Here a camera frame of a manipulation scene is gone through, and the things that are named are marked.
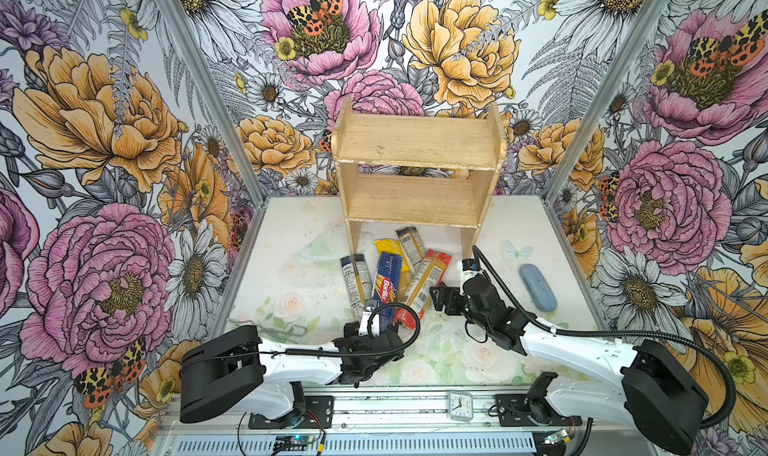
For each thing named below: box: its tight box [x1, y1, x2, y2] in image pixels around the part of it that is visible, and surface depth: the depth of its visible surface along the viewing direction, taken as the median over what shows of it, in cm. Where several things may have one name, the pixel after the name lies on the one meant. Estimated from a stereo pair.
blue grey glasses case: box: [519, 263, 558, 312], surface depth 96 cm
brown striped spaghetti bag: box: [395, 227, 428, 266], surface depth 107 cm
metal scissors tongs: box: [226, 318, 307, 342], surface depth 89 cm
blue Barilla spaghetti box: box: [374, 252, 403, 332], surface depth 93 cm
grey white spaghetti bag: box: [340, 253, 372, 318], surface depth 98 cm
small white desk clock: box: [447, 392, 474, 422], surface depth 75 cm
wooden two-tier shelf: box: [331, 96, 507, 260], surface depth 83 cm
